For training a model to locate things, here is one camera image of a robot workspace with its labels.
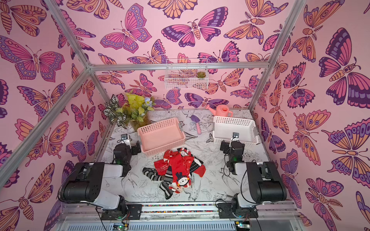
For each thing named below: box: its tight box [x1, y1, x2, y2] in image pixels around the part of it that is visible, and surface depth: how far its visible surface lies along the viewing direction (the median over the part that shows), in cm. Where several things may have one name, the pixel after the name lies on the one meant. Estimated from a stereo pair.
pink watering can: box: [205, 103, 234, 118], surface depth 109 cm
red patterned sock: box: [153, 159, 169, 176], surface depth 88 cm
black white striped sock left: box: [142, 167, 166, 181], surface depth 85 cm
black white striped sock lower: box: [158, 181, 174, 200], surface depth 81 cm
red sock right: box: [193, 164, 207, 178], surface depth 87 cm
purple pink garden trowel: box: [190, 114, 202, 135], surface depth 112 cm
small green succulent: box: [196, 71, 207, 78], surface depth 95 cm
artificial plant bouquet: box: [103, 92, 157, 131], surface depth 94 cm
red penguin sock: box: [169, 155, 191, 187], surface depth 83 cm
